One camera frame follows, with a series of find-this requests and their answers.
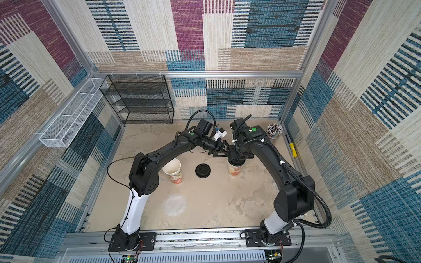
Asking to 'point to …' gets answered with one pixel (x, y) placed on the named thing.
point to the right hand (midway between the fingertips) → (239, 159)
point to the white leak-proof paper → (175, 205)
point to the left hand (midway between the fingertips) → (231, 156)
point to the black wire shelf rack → (140, 99)
